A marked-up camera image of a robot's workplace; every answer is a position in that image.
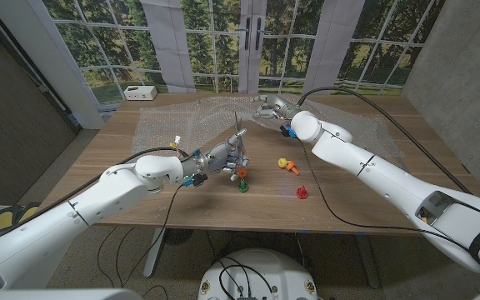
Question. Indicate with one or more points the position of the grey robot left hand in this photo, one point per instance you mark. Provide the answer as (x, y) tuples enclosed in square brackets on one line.
[(219, 156)]

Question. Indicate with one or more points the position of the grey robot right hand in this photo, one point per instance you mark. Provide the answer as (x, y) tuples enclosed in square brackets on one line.
[(281, 104)]

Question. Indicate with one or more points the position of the clear bubble wrap sheet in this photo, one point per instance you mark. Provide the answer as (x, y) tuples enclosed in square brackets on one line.
[(181, 121)]

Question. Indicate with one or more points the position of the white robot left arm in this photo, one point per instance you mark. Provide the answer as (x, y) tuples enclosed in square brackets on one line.
[(77, 212)]

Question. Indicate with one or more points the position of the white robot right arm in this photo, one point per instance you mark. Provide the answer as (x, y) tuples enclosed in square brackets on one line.
[(390, 179)]

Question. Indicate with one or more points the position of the orange toy fruit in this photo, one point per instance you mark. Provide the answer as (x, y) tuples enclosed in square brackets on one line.
[(243, 171)]

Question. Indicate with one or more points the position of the green toy fruit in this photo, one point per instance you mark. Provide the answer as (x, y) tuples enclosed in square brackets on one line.
[(243, 186)]

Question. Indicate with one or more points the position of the orange toy carrot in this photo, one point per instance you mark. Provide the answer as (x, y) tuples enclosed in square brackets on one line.
[(292, 167)]

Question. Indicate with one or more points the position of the red toy fruit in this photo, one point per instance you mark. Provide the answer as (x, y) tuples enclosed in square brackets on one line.
[(301, 192)]

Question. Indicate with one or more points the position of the printed forest window backdrop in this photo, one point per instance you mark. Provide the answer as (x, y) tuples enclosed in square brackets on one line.
[(223, 41)]

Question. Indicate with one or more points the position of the white power box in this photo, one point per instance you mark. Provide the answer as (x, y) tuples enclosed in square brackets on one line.
[(140, 92)]

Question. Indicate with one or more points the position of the white table leg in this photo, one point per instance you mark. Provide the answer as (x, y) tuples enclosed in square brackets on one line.
[(154, 252)]

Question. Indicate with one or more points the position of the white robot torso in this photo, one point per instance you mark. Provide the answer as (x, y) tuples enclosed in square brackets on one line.
[(265, 271)]

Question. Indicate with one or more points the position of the grey table leg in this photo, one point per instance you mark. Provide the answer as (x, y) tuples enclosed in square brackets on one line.
[(367, 260)]

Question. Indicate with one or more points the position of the yellow black foot pedal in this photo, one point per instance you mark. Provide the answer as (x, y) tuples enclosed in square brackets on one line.
[(29, 212), (2, 218)]

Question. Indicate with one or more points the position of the dark wooden door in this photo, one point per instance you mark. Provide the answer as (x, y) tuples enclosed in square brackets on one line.
[(11, 133)]

